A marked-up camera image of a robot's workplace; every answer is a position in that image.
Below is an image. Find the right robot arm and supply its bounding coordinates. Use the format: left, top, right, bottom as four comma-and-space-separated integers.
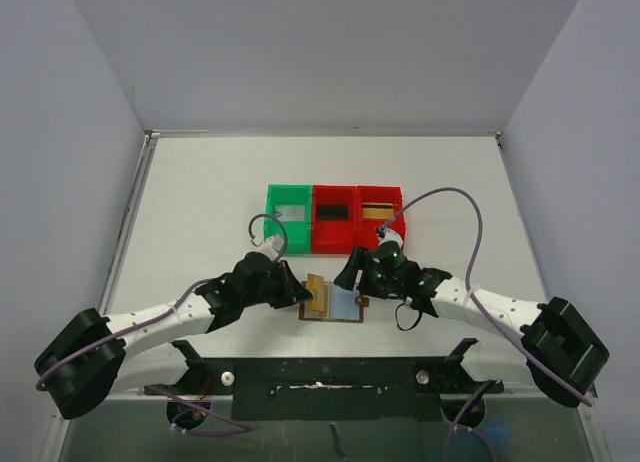
334, 242, 610, 407

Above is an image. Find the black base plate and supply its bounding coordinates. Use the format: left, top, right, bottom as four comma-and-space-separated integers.
168, 356, 480, 422

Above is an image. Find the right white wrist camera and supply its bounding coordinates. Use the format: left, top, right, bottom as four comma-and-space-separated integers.
376, 225, 404, 248

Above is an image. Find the black card in red bin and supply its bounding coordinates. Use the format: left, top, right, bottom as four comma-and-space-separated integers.
316, 204, 350, 221

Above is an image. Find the brown leather card holder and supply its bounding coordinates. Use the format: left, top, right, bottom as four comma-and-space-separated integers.
298, 282, 370, 323

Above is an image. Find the red plastic bin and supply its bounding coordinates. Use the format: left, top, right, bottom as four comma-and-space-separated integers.
352, 183, 406, 256
311, 185, 356, 255

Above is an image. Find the green plastic bin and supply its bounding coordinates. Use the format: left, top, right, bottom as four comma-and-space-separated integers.
265, 184, 312, 254

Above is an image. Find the middle red plastic bin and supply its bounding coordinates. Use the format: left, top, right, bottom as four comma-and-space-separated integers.
311, 185, 356, 255

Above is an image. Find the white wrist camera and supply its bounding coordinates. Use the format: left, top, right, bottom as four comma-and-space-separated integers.
251, 235, 287, 262
376, 225, 404, 248

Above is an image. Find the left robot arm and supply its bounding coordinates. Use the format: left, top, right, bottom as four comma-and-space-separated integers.
34, 252, 313, 419

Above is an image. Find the card with dark stripe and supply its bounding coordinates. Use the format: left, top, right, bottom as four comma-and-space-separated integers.
305, 274, 330, 318

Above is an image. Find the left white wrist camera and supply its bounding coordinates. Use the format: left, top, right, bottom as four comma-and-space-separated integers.
251, 235, 287, 262

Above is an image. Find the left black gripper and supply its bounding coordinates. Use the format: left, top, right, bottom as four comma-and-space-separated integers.
242, 259, 312, 309

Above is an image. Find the right red plastic bin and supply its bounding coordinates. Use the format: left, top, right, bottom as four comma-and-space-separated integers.
352, 183, 406, 256

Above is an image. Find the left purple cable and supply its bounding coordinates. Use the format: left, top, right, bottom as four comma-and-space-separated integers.
35, 213, 290, 437

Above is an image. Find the silver card in green bin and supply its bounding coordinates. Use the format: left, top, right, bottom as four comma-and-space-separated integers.
275, 205, 306, 222

